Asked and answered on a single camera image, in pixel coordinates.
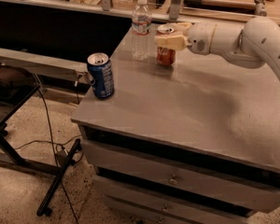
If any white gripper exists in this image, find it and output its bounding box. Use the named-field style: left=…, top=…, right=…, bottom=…
left=154, top=22, right=216, bottom=55

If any red coke can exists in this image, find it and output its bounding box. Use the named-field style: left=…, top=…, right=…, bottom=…
left=156, top=23, right=175, bottom=66

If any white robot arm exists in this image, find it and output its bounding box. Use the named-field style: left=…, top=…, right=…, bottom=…
left=154, top=17, right=280, bottom=81

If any clear plastic water bottle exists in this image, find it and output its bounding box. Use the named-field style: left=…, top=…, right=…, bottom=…
left=132, top=0, right=152, bottom=61

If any blue pepsi can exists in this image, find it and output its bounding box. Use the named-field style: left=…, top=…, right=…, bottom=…
left=87, top=52, right=115, bottom=99

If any grey drawer cabinet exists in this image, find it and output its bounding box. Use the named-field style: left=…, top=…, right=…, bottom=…
left=70, top=23, right=280, bottom=224

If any middle grey drawer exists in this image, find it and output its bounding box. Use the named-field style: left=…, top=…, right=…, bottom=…
left=93, top=176, right=247, bottom=224

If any grey drawer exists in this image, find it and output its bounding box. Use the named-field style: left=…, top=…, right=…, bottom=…
left=93, top=176, right=247, bottom=224
left=81, top=140, right=280, bottom=213

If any top grey drawer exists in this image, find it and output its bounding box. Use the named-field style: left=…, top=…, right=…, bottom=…
left=81, top=140, right=280, bottom=213

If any black side stand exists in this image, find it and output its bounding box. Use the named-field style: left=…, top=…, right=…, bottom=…
left=0, top=63, right=81, bottom=217

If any grey metal bench rail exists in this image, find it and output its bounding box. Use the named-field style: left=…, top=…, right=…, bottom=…
left=0, top=48, right=91, bottom=84

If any black floor cable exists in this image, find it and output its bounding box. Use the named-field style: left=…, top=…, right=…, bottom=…
left=14, top=87, right=82, bottom=224

